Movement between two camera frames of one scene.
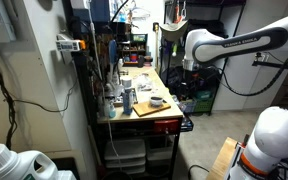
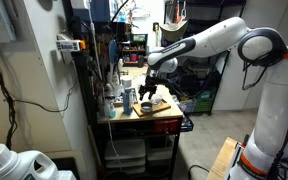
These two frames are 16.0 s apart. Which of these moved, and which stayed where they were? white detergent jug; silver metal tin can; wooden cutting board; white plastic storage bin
Moved: silver metal tin can
Stayed: white plastic storage bin; white detergent jug; wooden cutting board
